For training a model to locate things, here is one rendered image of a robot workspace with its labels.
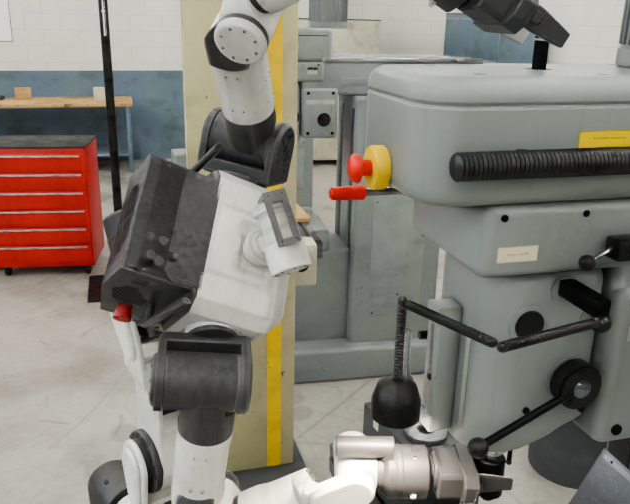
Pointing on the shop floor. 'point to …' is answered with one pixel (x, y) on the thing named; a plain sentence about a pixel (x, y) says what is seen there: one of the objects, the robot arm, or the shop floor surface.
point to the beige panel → (276, 407)
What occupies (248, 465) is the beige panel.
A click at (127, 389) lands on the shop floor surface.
